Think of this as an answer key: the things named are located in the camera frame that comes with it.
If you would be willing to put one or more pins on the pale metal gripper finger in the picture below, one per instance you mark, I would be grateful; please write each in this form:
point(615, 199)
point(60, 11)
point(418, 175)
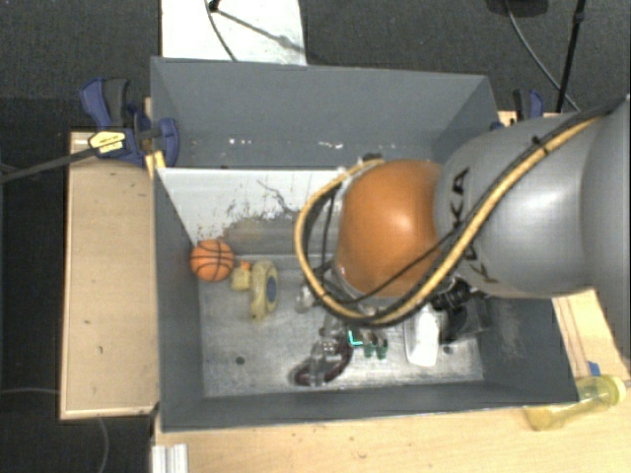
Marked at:
point(325, 370)
point(326, 350)

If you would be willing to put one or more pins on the clear glass thing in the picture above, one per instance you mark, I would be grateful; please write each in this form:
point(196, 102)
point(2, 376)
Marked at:
point(303, 301)

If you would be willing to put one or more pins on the pale yellow tape measure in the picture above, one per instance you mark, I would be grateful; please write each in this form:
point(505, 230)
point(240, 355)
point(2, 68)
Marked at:
point(263, 289)

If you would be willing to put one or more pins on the small yellow toy duck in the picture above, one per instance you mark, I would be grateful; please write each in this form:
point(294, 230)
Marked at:
point(241, 279)

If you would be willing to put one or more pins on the orange basketball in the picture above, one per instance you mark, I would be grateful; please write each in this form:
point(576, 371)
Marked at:
point(212, 259)

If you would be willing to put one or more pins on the grey metal bin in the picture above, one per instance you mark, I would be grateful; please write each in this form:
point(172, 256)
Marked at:
point(296, 111)

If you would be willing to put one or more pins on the pale wood board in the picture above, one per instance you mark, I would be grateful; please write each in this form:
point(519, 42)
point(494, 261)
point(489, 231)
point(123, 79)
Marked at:
point(108, 274)

